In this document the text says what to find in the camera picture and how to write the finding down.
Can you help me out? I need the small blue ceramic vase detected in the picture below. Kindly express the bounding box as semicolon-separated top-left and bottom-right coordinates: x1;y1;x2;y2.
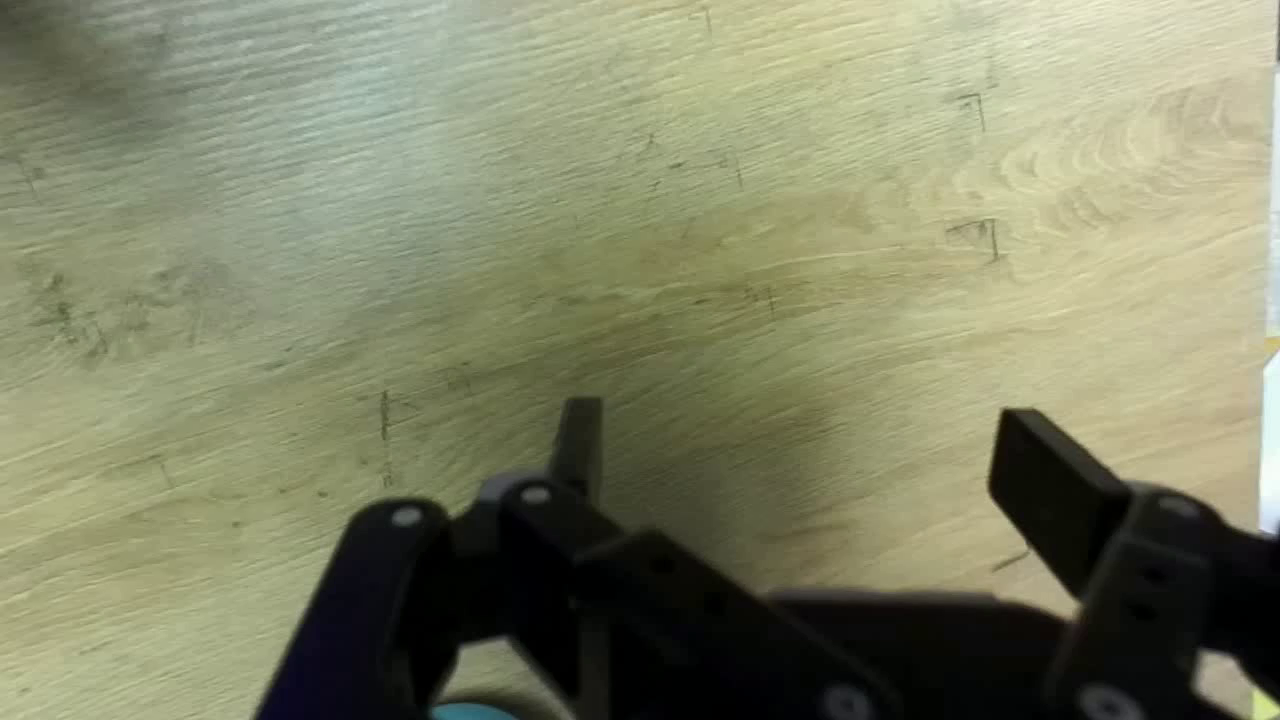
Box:
435;689;539;720

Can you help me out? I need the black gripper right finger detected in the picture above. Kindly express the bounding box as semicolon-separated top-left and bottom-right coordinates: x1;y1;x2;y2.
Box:
988;408;1280;720

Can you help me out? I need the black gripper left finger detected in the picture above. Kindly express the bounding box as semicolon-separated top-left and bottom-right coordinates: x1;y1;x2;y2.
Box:
255;397;912;720

